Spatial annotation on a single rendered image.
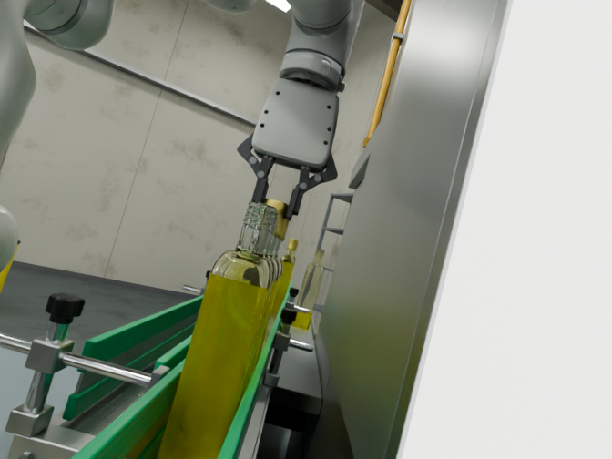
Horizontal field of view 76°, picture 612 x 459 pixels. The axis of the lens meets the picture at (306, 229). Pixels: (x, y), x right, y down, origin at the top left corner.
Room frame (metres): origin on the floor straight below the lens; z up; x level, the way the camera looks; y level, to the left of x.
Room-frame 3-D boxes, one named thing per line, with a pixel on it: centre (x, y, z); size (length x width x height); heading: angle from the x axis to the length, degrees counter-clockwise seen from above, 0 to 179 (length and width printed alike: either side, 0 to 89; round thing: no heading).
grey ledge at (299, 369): (1.16, -0.06, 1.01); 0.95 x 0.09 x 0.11; 0
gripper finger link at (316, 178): (0.51, 0.01, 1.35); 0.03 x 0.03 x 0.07; 0
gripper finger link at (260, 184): (0.51, 0.08, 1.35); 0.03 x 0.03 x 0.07; 0
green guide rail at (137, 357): (1.28, 0.17, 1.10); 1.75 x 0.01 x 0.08; 0
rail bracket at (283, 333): (0.68, -0.03, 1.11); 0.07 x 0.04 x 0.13; 90
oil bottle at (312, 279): (1.30, -0.06, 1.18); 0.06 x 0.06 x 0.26; 85
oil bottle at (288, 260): (1.58, 0.04, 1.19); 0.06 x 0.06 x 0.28; 0
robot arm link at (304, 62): (0.51, 0.04, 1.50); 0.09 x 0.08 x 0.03; 90
